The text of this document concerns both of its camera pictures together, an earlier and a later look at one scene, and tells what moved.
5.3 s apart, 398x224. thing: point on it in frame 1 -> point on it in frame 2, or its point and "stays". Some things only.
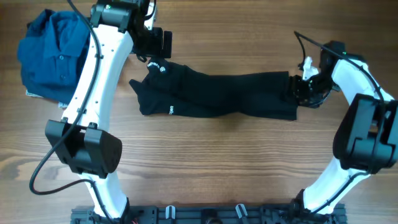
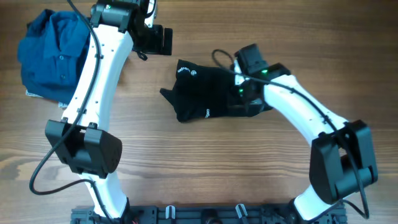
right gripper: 295,88 -> 234,101
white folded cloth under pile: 60,104 stays
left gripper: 157,48 stays
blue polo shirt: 51,53 stays
